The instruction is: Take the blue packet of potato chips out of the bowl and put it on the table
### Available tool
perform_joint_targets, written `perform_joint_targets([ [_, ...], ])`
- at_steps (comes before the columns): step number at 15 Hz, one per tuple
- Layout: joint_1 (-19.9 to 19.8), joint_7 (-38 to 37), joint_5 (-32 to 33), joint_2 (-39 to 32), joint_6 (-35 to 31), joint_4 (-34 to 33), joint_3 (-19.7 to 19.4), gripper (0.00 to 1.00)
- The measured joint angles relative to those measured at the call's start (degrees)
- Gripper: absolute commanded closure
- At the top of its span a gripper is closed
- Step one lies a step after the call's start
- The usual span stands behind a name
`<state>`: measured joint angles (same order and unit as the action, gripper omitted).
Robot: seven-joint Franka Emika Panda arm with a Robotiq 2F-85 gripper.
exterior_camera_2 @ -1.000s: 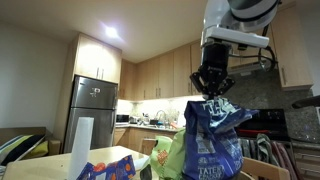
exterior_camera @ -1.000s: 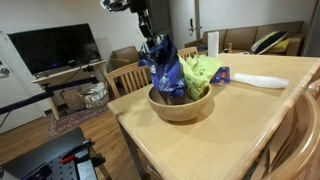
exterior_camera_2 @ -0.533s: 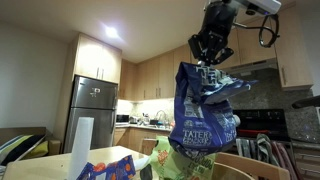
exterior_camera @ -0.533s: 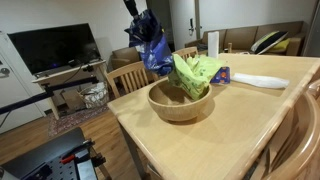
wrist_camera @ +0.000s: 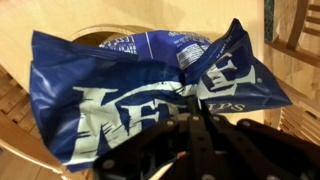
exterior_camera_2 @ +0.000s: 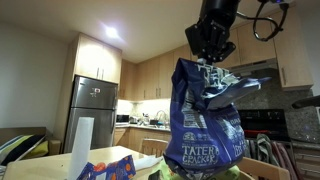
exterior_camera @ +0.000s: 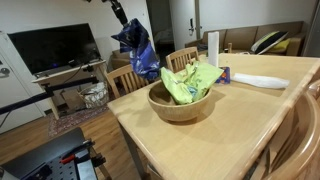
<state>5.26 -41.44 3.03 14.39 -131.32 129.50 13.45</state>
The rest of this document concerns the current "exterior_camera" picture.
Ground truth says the blue potato chips packet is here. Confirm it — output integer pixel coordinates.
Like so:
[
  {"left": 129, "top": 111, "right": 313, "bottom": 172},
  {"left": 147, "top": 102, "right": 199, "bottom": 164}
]
[{"left": 110, "top": 18, "right": 161, "bottom": 81}]

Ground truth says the green chips packet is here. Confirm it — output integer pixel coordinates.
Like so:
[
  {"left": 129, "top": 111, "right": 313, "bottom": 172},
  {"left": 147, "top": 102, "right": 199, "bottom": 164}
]
[{"left": 160, "top": 60, "right": 225, "bottom": 106}]

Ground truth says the round wooden bowl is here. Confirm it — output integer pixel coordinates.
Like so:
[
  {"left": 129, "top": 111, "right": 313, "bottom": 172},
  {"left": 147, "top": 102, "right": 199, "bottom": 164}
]
[{"left": 147, "top": 79, "right": 213, "bottom": 123}]

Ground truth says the wooden slat back chair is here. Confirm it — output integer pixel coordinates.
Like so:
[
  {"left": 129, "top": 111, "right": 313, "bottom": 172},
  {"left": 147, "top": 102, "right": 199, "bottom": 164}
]
[
  {"left": 105, "top": 64, "right": 151, "bottom": 100},
  {"left": 244, "top": 79, "right": 320, "bottom": 180},
  {"left": 165, "top": 46, "right": 200, "bottom": 74}
]

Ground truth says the black flat screen television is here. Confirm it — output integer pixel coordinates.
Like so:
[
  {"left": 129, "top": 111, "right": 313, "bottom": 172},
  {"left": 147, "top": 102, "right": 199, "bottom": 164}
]
[{"left": 7, "top": 22, "right": 102, "bottom": 76}]

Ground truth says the wicker basket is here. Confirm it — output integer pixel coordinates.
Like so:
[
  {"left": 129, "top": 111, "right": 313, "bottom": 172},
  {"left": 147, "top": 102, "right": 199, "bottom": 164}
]
[{"left": 78, "top": 81, "right": 110, "bottom": 110}]

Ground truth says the light wooden television stand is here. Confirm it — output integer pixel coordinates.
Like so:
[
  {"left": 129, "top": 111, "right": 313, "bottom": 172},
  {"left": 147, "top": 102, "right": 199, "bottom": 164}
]
[{"left": 31, "top": 59, "right": 108, "bottom": 121}]

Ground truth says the white paper towel roll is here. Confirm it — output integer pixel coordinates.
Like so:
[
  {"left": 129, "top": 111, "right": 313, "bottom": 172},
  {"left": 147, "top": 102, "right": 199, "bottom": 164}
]
[{"left": 207, "top": 30, "right": 220, "bottom": 68}]

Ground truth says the patterned red rug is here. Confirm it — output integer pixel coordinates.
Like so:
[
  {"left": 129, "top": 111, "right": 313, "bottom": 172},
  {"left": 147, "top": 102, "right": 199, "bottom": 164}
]
[{"left": 47, "top": 104, "right": 112, "bottom": 138}]

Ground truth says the brown sofa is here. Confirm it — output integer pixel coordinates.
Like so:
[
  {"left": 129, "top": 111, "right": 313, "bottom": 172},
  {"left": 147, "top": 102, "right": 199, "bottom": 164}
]
[{"left": 184, "top": 20, "right": 306, "bottom": 57}]

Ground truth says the blue orange tissue pack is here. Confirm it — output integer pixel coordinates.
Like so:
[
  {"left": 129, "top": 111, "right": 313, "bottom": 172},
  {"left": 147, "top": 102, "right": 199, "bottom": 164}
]
[{"left": 214, "top": 66, "right": 232, "bottom": 85}]

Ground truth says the black boom bar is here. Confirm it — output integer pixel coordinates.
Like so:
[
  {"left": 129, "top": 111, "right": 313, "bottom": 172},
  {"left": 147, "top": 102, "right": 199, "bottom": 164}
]
[{"left": 0, "top": 75, "right": 101, "bottom": 116}]

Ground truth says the white door with round knob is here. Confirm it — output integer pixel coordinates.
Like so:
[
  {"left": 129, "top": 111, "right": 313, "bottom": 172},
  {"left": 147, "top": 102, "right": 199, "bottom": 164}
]
[{"left": 0, "top": 31, "right": 46, "bottom": 134}]

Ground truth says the striped black green pillow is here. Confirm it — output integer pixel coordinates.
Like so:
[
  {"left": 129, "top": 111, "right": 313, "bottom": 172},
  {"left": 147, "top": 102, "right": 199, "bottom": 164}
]
[{"left": 250, "top": 30, "right": 289, "bottom": 55}]

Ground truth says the white folded cloth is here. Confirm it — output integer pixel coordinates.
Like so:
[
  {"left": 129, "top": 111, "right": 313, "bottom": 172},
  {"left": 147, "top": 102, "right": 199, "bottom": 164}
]
[{"left": 231, "top": 72, "right": 291, "bottom": 90}]

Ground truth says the black perforated cart top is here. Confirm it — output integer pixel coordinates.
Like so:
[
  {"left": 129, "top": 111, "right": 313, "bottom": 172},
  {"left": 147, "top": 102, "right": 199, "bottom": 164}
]
[{"left": 0, "top": 126, "right": 113, "bottom": 180}]

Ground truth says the yellow pillow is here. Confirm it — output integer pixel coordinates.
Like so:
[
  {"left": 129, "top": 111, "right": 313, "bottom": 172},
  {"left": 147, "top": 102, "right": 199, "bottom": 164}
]
[{"left": 268, "top": 38, "right": 292, "bottom": 54}]

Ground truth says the white door with lever handle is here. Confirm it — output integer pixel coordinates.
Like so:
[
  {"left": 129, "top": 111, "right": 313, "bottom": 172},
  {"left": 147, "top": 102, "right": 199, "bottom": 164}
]
[{"left": 169, "top": 0, "right": 201, "bottom": 51}]

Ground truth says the red handled tool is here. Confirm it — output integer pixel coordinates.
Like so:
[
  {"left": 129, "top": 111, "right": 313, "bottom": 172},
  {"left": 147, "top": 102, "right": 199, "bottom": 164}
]
[{"left": 59, "top": 152, "right": 78, "bottom": 165}]

